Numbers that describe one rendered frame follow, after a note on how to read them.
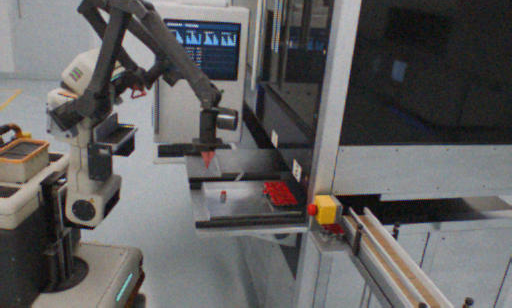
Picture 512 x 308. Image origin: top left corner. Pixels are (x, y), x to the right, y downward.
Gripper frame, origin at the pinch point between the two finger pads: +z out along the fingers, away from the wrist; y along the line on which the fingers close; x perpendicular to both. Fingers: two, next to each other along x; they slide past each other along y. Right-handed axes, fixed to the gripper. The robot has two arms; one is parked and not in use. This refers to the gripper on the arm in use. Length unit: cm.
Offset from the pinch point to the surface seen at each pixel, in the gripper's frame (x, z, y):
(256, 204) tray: 7.0, 20.3, 20.5
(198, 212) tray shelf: 3.0, 20.2, -2.3
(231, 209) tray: 4.0, 20.2, 10.2
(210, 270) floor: 81, 107, 13
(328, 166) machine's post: -11.8, -3.9, 40.1
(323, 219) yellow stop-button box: -20.8, 11.2, 36.8
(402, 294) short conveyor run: -52, 17, 49
